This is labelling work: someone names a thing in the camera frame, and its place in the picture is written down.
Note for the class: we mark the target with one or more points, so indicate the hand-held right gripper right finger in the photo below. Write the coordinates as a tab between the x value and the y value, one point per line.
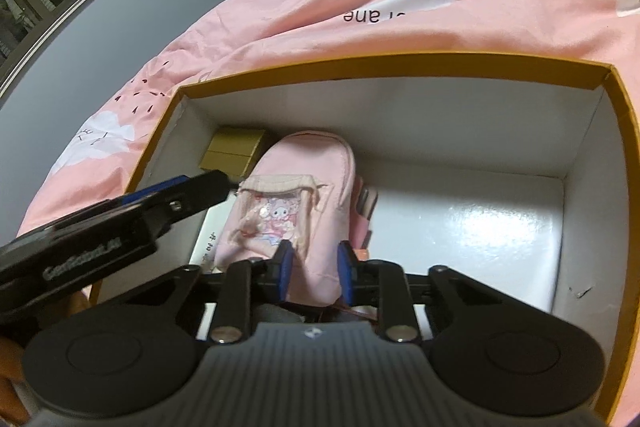
345	274

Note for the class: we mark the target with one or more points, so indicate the white glossy box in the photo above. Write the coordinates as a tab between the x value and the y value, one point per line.
215	237

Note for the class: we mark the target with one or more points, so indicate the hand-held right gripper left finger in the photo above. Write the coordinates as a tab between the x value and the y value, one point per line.
284	269

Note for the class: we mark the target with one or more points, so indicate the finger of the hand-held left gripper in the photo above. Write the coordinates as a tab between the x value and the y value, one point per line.
200	194
155	189

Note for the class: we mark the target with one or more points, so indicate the small gold box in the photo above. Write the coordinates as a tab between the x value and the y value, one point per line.
232	147

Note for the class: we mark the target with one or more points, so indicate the pink cartoon pouch bag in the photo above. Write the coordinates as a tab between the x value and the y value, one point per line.
310	167

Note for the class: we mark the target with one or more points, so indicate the white box with orange rim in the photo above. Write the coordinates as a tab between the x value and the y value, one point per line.
450	132

